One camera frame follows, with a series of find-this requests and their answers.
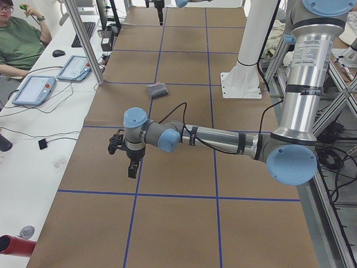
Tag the white camera stand base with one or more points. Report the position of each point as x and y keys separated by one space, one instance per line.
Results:
x=242 y=82

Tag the far teach pendant tablet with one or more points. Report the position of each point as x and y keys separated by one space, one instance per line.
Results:
x=76 y=69

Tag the small black square device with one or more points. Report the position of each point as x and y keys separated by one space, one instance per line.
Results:
x=43 y=143

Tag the person in green shirt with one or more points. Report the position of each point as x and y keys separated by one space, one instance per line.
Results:
x=21 y=43

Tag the pink and grey towel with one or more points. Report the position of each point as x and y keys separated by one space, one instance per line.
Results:
x=157 y=90

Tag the blue tape strip lengthwise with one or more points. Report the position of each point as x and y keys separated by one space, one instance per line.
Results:
x=141 y=163

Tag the teach pendant tablet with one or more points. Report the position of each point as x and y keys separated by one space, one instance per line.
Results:
x=35 y=90
x=76 y=69

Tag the aluminium frame post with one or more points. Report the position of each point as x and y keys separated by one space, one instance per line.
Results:
x=84 y=39

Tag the brown table mat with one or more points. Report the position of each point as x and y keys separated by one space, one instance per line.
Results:
x=195 y=207

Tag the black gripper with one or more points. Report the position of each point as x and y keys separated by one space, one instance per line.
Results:
x=159 y=6
x=134 y=154

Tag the near teach pendant tablet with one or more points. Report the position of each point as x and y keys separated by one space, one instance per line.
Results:
x=35 y=90

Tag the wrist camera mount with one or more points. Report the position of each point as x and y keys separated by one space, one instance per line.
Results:
x=116 y=142

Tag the black computer mouse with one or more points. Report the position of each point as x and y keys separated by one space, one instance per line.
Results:
x=58 y=53

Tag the black power adapter box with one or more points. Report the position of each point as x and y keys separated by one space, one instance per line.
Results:
x=107 y=41

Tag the red cylinder object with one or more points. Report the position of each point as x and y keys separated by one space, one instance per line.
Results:
x=15 y=246

